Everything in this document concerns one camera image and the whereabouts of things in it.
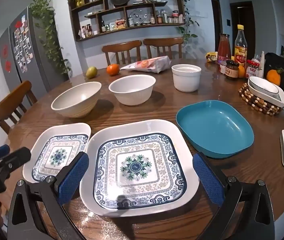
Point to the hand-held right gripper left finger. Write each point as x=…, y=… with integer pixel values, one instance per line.
x=73, y=177

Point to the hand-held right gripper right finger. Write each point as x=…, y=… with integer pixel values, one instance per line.
x=207, y=177

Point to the small patterned square plate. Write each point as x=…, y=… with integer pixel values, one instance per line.
x=57, y=145

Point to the blue square plate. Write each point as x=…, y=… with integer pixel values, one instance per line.
x=214, y=130

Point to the large patterned square plate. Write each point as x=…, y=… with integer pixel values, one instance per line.
x=142, y=167

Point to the beige ribbed bowl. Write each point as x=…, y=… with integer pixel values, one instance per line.
x=77, y=102

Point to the white ceramic pot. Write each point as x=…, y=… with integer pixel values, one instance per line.
x=185, y=80

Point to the white round bowl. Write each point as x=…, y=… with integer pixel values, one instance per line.
x=132, y=92

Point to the wooden chair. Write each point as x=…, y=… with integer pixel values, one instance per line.
x=163, y=42
x=9, y=102
x=122, y=46

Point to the wooden bead trivet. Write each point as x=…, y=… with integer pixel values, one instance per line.
x=252, y=102

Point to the grey refrigerator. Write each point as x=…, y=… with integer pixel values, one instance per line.
x=39, y=62

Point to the white rectangular dish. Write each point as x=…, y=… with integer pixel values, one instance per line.
x=262, y=87

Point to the green pear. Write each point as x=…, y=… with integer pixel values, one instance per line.
x=91, y=72

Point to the group of fridge photo magnets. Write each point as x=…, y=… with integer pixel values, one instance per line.
x=23, y=45

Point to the dark lid sauce jar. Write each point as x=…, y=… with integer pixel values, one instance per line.
x=232, y=70

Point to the small orange fruit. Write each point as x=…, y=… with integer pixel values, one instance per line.
x=242, y=72

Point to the red lid jar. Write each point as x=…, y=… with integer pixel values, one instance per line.
x=252, y=68

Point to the orange fruit with leaves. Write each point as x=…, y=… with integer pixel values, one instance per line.
x=273, y=77

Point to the yellow snack packet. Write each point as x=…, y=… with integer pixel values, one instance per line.
x=210, y=57

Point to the white plastic bottle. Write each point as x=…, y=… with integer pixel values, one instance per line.
x=261, y=65

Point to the white snack bag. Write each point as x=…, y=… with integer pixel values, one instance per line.
x=147, y=65

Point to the red sauce bottle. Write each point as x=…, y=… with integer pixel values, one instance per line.
x=224, y=50

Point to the trailing green plant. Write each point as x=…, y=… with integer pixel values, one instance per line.
x=46, y=30

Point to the yellow cap vinegar bottle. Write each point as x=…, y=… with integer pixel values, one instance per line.
x=240, y=47

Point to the group of red jars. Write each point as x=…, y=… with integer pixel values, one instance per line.
x=87, y=31

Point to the green vine plant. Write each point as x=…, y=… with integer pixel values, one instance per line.
x=185, y=30

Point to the dark wooden door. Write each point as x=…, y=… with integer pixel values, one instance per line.
x=242, y=25

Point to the orange food packet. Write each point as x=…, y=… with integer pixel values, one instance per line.
x=120, y=23

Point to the yellow jars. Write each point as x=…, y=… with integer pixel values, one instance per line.
x=79, y=0

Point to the glass pot lid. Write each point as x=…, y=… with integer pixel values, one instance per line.
x=138, y=17

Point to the wooden wall shelf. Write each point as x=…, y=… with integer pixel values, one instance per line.
x=137, y=28

